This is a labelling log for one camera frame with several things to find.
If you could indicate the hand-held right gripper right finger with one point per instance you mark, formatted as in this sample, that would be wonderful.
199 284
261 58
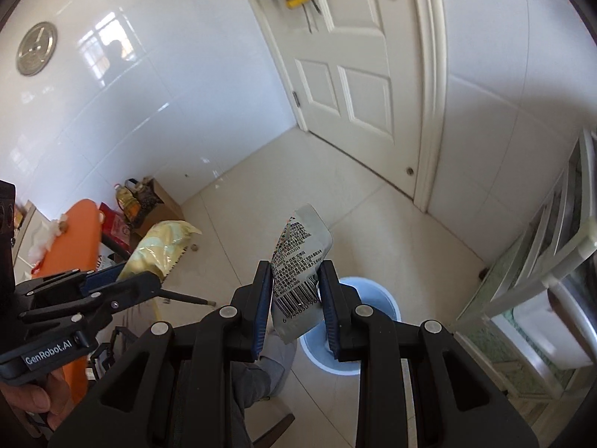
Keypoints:
329 317

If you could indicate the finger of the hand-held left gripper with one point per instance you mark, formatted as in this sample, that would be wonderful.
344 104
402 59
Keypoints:
105 280
121 296

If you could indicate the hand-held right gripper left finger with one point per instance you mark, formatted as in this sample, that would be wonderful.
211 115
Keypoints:
262 312

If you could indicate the light blue trash bin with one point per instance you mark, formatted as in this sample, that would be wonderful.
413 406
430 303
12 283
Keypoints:
378 303

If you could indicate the white barcode snack packet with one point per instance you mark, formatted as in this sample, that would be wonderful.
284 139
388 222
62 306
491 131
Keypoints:
298 266

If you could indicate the pale yellow plastic packet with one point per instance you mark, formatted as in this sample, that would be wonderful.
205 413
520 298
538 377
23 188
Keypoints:
158 247

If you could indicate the person's left hand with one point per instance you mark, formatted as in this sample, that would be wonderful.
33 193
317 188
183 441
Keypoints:
51 396

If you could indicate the orange chair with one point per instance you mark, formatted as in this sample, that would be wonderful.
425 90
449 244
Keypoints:
77 242

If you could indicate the person's grey trouser leg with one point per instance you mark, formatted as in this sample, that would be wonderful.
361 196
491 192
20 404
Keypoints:
261 373

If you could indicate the black metal rod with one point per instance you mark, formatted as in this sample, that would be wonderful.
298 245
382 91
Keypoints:
186 297

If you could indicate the crumpled white tissue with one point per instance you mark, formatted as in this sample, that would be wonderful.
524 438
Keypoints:
46 238

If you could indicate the cooking oil bottle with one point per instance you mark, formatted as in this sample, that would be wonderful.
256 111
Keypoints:
128 203

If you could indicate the dark patterned bag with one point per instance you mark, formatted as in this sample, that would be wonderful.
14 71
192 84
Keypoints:
148 198

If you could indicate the cardboard box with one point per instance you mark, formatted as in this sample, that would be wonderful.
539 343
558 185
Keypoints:
168 207

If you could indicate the door hinge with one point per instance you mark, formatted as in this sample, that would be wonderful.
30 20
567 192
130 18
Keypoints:
295 98

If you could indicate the white panelled door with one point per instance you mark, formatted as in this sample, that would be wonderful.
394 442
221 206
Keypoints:
364 79

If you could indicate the white door frame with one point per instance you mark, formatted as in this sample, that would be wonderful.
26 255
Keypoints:
433 102

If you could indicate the round metal wall cover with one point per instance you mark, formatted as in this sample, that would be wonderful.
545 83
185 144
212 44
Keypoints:
37 49

